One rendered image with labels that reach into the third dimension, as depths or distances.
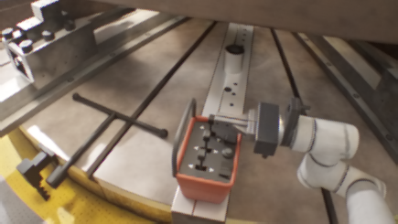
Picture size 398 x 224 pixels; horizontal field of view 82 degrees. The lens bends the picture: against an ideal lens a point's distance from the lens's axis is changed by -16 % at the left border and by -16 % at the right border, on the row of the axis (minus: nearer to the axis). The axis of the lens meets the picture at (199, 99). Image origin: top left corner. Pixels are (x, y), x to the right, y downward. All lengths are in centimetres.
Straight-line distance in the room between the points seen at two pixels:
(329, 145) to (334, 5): 61
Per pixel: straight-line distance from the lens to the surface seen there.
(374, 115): 174
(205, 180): 60
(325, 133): 65
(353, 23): 117
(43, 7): 158
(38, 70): 153
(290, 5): 106
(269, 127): 63
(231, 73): 109
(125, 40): 197
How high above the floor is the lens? 132
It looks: 42 degrees down
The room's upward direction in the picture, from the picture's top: 3 degrees clockwise
